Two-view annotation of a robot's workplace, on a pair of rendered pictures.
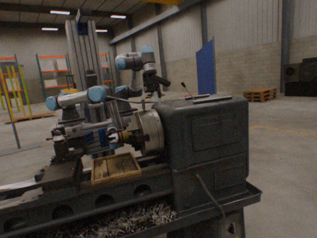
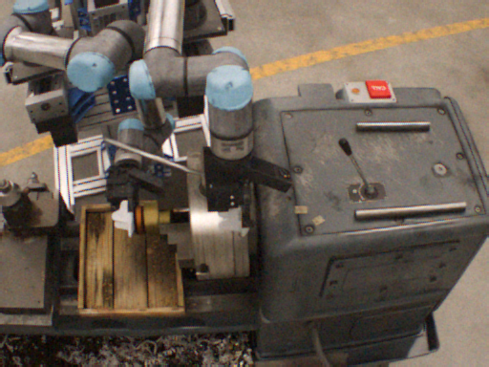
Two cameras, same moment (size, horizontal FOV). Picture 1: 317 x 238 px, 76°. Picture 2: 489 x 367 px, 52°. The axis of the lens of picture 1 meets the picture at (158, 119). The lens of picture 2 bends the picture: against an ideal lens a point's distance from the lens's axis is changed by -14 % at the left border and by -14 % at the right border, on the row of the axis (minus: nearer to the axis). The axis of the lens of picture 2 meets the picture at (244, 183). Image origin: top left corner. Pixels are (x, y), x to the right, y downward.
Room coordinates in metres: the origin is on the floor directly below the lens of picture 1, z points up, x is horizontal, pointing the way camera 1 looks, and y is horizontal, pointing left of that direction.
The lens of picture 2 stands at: (0.60, -0.13, 2.28)
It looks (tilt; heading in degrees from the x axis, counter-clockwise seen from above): 54 degrees down; 11
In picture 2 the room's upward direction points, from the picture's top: straight up
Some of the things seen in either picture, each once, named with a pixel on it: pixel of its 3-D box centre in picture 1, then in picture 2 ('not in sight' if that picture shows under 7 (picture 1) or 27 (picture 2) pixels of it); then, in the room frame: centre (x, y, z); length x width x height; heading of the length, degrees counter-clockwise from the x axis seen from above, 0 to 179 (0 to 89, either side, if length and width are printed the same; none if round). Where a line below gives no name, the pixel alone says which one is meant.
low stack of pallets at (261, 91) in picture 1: (260, 94); not in sight; (8.38, -4.33, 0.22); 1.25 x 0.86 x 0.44; 126
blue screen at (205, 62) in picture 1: (204, 77); not in sight; (8.00, -1.94, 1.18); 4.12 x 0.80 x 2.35; 175
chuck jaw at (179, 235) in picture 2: (138, 137); (183, 248); (1.24, 0.14, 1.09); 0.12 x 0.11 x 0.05; 16
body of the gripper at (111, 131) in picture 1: (112, 134); (123, 185); (1.39, 0.34, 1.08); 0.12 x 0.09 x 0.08; 15
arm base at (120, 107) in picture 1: (122, 104); (183, 6); (2.02, 0.34, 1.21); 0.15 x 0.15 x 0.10
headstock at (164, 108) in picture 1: (197, 125); (368, 200); (1.48, -0.29, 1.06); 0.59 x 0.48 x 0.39; 106
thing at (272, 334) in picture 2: (202, 199); (334, 299); (1.48, -0.29, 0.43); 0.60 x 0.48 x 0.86; 106
